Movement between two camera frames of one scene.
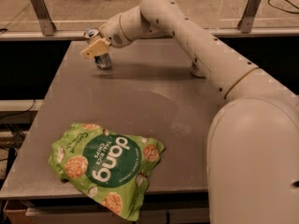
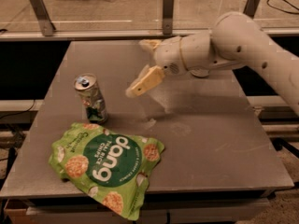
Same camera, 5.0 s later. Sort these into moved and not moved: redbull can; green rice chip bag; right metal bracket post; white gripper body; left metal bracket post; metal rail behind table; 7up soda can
Moved: redbull can; white gripper body
Not moved: left metal bracket post; right metal bracket post; 7up soda can; metal rail behind table; green rice chip bag
